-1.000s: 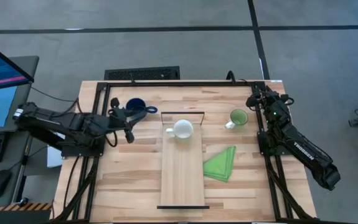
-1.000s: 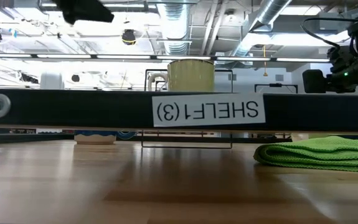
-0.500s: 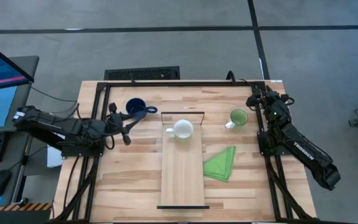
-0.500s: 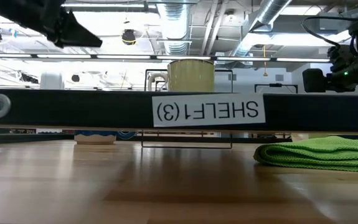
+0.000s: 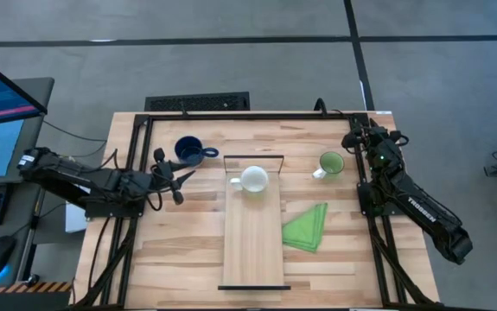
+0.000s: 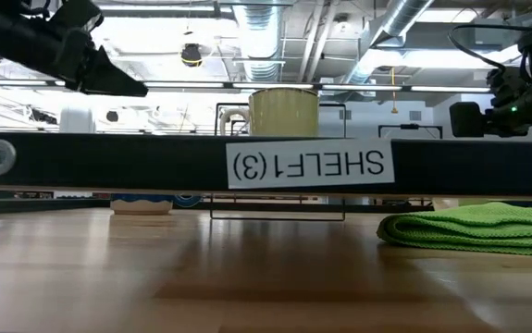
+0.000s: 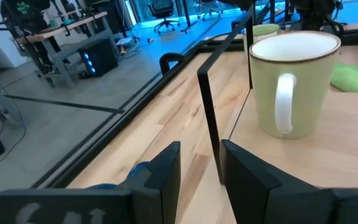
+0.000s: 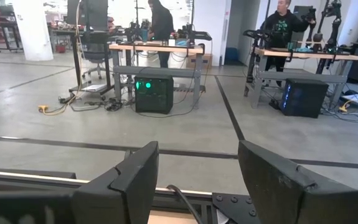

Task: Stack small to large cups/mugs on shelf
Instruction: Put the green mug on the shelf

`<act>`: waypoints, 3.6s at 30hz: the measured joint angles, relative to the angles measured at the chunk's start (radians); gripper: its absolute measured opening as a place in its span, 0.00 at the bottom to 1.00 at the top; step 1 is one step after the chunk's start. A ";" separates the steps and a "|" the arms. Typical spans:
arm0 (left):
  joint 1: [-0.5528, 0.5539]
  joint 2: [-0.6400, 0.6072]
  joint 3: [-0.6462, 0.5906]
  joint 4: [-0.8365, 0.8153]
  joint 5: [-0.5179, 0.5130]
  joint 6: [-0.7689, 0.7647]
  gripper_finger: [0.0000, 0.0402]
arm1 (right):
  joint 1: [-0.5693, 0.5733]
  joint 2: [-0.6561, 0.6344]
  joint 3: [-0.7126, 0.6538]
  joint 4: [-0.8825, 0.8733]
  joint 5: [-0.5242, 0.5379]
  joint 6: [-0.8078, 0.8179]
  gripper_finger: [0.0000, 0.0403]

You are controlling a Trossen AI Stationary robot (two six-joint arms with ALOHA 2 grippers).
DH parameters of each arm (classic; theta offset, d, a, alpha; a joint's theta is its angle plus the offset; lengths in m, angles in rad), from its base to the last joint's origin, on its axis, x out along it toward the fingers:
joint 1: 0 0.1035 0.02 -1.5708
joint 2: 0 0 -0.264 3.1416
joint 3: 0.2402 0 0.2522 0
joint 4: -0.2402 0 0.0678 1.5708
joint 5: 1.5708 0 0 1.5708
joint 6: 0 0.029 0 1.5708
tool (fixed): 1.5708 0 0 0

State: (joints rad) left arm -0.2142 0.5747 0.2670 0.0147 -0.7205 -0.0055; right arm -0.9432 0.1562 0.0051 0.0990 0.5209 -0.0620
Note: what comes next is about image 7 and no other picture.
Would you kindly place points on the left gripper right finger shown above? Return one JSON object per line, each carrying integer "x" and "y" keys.
{"x": 259, "y": 193}

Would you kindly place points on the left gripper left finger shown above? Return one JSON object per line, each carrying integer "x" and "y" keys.
{"x": 153, "y": 193}

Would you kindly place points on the dark blue mug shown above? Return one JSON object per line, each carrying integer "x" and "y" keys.
{"x": 136, "y": 169}

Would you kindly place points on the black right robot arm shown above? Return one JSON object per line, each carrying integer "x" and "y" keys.
{"x": 312, "y": 15}

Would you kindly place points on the computer tower with blue lights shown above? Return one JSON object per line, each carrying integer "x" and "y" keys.
{"x": 99, "y": 57}

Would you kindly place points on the folded green cloth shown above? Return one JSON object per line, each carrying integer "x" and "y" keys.
{"x": 356, "y": 77}

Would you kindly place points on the black office chair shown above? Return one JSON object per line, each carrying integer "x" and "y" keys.
{"x": 164, "y": 12}

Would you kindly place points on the wooden top workbench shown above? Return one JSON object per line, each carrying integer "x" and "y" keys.
{"x": 60, "y": 31}

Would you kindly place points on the person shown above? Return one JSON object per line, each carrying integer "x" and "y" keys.
{"x": 26, "y": 12}

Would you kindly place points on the black table frame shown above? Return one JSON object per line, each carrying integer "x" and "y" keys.
{"x": 119, "y": 124}

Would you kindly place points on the wooden shelf with black frame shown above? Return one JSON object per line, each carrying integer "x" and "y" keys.
{"x": 337, "y": 155}

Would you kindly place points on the black arched frame bracket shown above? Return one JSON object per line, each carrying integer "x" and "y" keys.
{"x": 166, "y": 60}

